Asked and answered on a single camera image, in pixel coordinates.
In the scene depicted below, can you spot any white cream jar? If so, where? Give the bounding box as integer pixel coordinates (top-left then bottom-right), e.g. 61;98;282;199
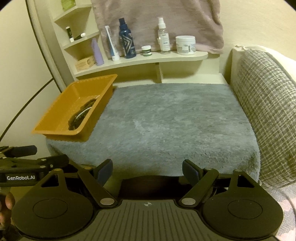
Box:
175;35;197;55

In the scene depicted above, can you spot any person's left hand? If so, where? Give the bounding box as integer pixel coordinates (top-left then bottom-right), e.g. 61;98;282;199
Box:
0;192;16;230

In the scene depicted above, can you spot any grey woven cushion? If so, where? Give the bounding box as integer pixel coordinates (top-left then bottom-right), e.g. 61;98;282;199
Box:
231;48;296;189

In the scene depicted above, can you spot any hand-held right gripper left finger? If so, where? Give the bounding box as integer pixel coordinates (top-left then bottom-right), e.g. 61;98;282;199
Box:
35;159;117;207

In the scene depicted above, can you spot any white bead necklace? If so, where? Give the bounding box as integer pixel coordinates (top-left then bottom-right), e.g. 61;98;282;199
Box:
77;107;94;119

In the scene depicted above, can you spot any dark blue spray bottle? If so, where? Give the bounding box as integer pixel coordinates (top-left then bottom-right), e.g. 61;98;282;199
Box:
118;18;136;59

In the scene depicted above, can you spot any dark olive bead necklace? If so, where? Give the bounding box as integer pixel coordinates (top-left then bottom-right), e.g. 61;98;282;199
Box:
68;98;98;131

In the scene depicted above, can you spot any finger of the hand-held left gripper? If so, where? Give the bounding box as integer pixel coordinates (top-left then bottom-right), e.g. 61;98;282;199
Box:
34;154;70;169
0;145;37;158

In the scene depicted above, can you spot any pink patterned bedsheet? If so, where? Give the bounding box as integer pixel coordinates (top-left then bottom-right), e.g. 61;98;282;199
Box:
265;183;296;241

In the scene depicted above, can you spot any green box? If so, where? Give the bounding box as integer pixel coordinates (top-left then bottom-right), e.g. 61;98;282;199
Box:
60;0;77;12

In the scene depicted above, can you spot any white blue tube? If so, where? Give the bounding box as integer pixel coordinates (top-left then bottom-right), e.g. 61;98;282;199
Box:
105;25;120;61

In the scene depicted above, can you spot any white curved frame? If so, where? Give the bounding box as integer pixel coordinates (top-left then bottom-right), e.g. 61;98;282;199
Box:
25;0;68;93

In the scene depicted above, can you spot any grey fluffy mat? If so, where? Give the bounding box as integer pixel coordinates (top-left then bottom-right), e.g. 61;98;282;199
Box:
46;83;261;181

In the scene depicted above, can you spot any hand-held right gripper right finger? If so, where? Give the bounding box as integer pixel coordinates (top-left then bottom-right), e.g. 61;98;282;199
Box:
180;159;262;206

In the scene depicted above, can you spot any purple bottle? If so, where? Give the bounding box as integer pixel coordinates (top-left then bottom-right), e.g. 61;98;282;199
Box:
91;38;105;66

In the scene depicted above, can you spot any small black white tube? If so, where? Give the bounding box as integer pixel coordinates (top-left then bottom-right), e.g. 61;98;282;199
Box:
65;26;75;43

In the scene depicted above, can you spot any cream shelf unit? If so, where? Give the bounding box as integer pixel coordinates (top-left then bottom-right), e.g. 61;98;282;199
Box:
49;4;209;84

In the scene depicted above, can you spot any clear spray bottle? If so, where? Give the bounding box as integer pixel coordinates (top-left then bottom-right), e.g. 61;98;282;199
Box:
157;17;171;55

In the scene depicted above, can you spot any orange plastic tray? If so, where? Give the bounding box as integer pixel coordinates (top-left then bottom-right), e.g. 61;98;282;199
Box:
31;74;118;142

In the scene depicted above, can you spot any pink hanging towel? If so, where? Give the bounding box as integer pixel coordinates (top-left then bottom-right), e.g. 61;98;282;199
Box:
91;0;225;55

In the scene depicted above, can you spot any white cushion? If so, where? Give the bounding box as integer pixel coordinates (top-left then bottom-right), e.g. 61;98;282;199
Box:
231;45;296;78

